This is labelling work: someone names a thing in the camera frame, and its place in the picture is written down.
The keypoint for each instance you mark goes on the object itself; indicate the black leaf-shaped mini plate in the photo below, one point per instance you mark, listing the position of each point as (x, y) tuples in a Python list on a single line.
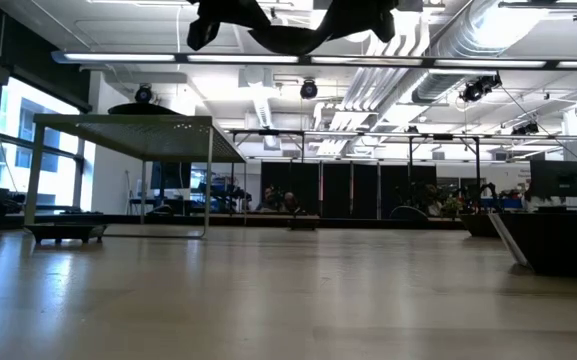
[(288, 42)]

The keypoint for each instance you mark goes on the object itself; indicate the black deep wavy mini bowl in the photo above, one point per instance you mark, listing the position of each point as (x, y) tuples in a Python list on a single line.
[(143, 109), (479, 225)]

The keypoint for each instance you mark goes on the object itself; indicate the overhead light bar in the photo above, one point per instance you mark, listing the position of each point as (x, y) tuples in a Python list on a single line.
[(243, 58)]

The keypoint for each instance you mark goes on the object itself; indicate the black ceiling spotlight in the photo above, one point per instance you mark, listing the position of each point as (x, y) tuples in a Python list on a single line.
[(478, 89), (143, 94), (308, 89), (525, 129)]

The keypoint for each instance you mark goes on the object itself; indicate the pale green perforated metal shelf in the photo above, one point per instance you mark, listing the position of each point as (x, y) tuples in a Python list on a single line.
[(133, 132)]

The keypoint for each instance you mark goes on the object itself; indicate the black partition panels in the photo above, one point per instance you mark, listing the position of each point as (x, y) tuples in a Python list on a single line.
[(338, 190)]

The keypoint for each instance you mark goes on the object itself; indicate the person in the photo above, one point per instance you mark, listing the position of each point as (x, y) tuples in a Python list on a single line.
[(290, 202), (270, 197), (430, 197)]

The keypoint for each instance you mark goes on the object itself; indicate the black computer monitor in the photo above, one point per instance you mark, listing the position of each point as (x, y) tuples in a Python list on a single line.
[(560, 177), (170, 175)]

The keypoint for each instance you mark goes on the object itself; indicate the small potted plant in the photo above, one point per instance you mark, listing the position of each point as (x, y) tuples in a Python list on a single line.
[(453, 206)]

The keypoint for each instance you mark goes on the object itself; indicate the black low tray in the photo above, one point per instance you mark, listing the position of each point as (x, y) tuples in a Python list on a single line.
[(63, 231)]

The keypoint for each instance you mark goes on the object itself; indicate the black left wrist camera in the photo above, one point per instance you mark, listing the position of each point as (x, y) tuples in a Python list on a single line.
[(202, 34)]

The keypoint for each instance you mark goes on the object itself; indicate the silver ventilation duct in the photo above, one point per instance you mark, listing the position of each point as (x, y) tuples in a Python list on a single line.
[(468, 35)]

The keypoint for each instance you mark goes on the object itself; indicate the black metal gantry frame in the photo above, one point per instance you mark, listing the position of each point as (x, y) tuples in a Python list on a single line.
[(268, 132)]

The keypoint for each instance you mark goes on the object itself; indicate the black table edge frame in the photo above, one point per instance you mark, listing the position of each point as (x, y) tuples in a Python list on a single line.
[(118, 219)]

